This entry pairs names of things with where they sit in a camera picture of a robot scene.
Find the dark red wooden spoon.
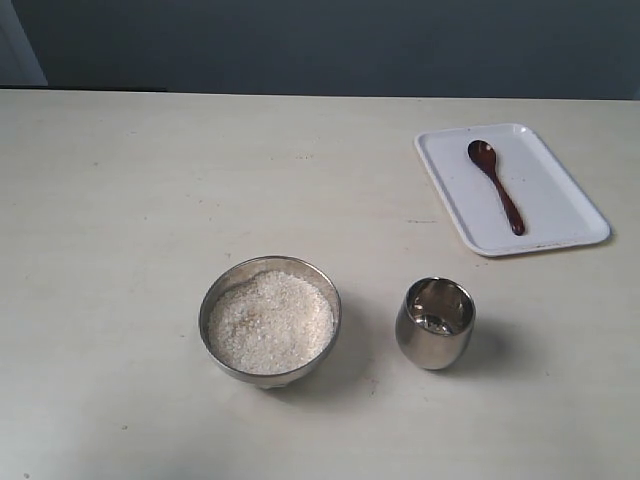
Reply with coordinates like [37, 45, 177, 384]
[467, 139, 526, 236]

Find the steel bowl of rice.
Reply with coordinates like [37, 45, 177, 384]
[198, 256, 342, 389]

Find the shiny steel cup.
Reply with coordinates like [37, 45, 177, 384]
[395, 277, 476, 371]

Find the white plastic tray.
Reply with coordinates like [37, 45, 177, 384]
[414, 123, 611, 257]

